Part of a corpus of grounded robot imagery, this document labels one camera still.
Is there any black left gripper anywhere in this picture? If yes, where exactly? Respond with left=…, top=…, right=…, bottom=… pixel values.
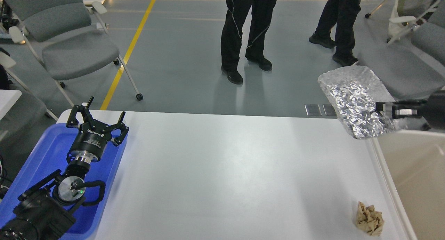
left=66, top=96, right=129, bottom=162

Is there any grey chair right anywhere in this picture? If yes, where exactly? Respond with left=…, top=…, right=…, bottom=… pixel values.
left=359, top=2, right=444, bottom=130

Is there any white chair far right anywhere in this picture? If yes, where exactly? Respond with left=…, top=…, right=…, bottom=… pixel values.
left=364, top=0, right=442, bottom=45

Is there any white table at left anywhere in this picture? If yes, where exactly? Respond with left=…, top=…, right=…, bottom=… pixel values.
left=0, top=89, right=22, bottom=120

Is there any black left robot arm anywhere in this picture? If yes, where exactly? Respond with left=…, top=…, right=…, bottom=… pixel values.
left=1, top=98, right=129, bottom=240

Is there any person with striped trousers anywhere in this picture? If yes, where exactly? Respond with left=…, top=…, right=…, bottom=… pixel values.
left=220, top=0, right=280, bottom=85

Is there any blue plastic tray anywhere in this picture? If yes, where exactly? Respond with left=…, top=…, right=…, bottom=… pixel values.
left=0, top=124, right=127, bottom=240

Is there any left metal floor plate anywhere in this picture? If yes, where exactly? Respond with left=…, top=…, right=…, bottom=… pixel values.
left=305, top=104, right=322, bottom=117

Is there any crumpled brown paper ball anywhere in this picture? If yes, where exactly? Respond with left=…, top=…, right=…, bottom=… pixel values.
left=355, top=201, right=385, bottom=236

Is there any metal floor plate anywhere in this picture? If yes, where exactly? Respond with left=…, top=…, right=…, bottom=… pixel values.
left=305, top=104, right=322, bottom=117
left=322, top=104, right=337, bottom=117

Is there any grey chair far left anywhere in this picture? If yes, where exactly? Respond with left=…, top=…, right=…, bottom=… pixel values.
left=0, top=47, right=58, bottom=143

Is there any aluminium foil tray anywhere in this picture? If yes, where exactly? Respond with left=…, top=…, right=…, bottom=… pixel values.
left=318, top=65, right=407, bottom=139

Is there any beige plastic bin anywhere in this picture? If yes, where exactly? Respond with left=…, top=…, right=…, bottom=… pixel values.
left=370, top=130, right=445, bottom=240

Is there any right metal floor plate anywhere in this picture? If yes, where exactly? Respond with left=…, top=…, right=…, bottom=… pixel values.
left=322, top=104, right=337, bottom=117

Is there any grey chair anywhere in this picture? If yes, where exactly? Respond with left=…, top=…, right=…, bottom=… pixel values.
left=5, top=0, right=135, bottom=105
left=0, top=47, right=58, bottom=143
left=359, top=2, right=444, bottom=130

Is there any person in black trousers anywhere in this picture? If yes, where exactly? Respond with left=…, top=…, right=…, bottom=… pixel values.
left=309, top=0, right=361, bottom=67

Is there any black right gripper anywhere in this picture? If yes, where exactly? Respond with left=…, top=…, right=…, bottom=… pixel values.
left=375, top=90, right=445, bottom=130

